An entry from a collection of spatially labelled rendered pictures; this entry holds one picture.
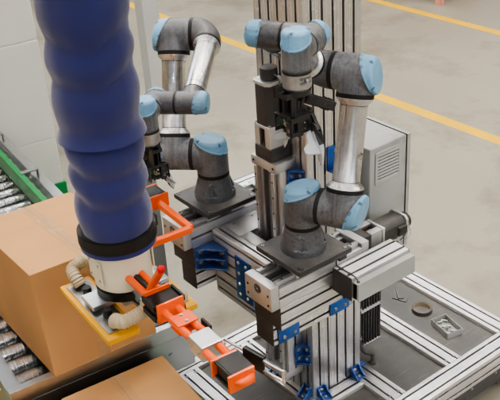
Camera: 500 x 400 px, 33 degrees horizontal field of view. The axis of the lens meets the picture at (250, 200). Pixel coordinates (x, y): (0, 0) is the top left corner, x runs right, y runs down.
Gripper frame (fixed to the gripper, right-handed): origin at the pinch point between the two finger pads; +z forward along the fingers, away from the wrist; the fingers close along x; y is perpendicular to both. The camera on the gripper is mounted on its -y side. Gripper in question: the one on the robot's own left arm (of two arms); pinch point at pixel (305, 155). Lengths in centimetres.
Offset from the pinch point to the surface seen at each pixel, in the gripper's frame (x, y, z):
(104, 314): -30, 51, 43
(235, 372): 26, 46, 32
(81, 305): -41, 53, 45
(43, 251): -89, 44, 53
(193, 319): 2, 41, 33
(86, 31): -26, 45, -40
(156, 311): -8, 46, 33
